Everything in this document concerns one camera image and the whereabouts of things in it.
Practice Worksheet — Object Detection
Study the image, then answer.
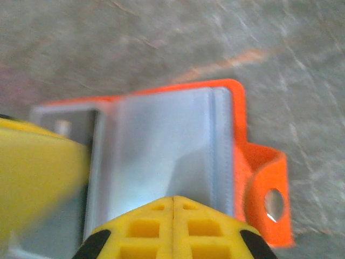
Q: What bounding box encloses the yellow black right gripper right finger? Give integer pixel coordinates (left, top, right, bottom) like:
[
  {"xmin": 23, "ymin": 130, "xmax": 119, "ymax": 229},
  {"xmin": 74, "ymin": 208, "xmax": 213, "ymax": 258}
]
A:
[{"xmin": 172, "ymin": 196, "xmax": 278, "ymax": 259}]

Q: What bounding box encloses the orange card holder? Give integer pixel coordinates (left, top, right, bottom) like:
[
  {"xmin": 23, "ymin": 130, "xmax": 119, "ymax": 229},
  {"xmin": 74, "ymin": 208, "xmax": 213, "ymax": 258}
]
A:
[{"xmin": 29, "ymin": 78, "xmax": 295, "ymax": 259}]

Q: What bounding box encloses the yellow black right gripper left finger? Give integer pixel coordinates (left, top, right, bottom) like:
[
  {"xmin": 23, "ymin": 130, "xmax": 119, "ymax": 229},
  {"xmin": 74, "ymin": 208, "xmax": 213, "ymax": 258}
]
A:
[{"xmin": 71, "ymin": 196, "xmax": 174, "ymax": 259}]

